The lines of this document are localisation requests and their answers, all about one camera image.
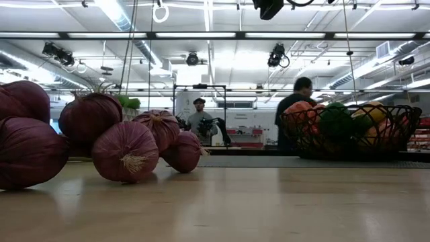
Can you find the red onion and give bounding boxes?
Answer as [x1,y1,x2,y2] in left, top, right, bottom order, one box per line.
[159,130,211,174]
[0,116,71,191]
[58,89,124,158]
[132,109,181,155]
[91,120,160,184]
[0,79,51,124]

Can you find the green bell pepper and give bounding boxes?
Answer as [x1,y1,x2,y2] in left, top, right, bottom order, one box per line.
[318,102,354,140]

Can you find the dark wire basket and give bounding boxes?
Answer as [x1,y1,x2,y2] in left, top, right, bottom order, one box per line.
[279,104,423,161]

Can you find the green cucumber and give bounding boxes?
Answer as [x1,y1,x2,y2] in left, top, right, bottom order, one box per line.
[352,116,373,136]

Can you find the yellow bell pepper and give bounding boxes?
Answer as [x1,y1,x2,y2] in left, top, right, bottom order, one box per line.
[350,101,388,124]

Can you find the person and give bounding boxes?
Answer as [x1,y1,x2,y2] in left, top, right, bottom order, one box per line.
[185,97,219,144]
[274,76,317,152]

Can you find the red and white storage shelf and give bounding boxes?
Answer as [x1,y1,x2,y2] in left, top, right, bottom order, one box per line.
[227,126,265,149]

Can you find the grey woven placemat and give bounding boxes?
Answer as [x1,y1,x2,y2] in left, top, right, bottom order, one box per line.
[196,155,430,169]

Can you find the white patterned plant pot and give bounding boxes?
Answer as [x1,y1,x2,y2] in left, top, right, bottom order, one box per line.
[120,106,139,122]

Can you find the green artificial plant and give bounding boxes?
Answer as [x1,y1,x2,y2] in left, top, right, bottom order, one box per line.
[113,93,142,110]

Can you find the white ceiling air vent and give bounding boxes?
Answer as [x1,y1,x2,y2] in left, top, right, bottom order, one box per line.
[376,40,392,59]

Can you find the stacked red crates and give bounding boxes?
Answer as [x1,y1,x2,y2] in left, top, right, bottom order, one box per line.
[407,116,430,151]

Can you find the black table edge rail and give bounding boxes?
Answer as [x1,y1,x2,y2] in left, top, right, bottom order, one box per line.
[201,147,430,163]

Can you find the round black ceiling camera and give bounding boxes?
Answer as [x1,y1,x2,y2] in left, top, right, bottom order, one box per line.
[185,51,200,67]

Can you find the black ceiling camera with ring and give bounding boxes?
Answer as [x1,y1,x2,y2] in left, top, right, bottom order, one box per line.
[267,42,290,69]

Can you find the black overhead frame beam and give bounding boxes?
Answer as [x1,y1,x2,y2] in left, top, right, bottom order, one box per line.
[0,31,430,42]

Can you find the white hanging ring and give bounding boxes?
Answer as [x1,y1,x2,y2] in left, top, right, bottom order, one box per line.
[152,2,170,24]

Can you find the long black ceiling camera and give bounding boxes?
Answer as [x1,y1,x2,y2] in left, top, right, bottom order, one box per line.
[42,42,76,67]

